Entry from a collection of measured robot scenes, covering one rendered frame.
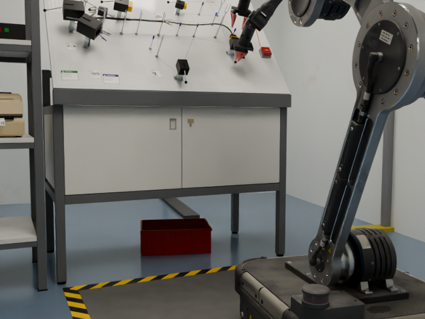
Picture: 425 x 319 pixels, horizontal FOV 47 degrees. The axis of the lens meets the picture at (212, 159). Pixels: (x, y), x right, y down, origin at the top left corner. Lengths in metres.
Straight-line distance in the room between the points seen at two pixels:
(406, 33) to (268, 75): 1.55
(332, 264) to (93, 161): 1.25
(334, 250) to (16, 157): 3.51
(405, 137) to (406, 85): 2.22
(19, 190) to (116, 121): 2.38
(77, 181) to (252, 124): 0.91
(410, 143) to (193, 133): 1.49
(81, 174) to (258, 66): 1.08
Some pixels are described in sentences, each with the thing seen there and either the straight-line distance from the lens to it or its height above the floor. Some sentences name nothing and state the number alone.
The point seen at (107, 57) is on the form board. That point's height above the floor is 1.02.
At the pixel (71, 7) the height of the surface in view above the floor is 1.23.
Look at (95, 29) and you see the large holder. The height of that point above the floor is 1.13.
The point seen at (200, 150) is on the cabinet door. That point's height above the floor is 0.58.
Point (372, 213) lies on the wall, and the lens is 3.63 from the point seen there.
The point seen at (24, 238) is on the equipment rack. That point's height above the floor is 0.24.
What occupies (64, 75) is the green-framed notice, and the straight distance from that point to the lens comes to 2.24.
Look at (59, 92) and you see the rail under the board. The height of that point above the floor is 0.85.
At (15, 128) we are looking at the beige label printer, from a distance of 2.20.
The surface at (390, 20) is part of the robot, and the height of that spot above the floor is 0.96.
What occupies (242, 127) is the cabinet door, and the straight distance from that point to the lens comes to 2.48.
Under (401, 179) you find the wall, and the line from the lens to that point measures 3.35.
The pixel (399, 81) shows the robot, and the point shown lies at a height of 0.82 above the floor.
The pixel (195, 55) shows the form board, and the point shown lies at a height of 1.06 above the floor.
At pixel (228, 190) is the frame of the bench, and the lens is 2.47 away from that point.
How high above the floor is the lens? 0.74
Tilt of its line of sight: 5 degrees down
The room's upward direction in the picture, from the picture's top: straight up
